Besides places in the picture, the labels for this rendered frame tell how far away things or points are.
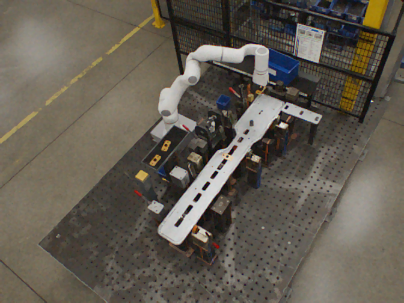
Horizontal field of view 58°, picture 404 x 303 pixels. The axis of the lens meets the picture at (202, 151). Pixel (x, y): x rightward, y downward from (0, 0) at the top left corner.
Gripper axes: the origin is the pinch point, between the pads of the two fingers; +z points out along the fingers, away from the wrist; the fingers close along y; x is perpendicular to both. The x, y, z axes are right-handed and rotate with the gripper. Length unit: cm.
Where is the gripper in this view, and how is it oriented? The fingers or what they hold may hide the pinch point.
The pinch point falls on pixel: (260, 87)
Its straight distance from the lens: 261.7
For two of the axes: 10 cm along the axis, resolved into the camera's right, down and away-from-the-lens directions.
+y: 8.2, 4.0, -4.0
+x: 5.6, -7.0, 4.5
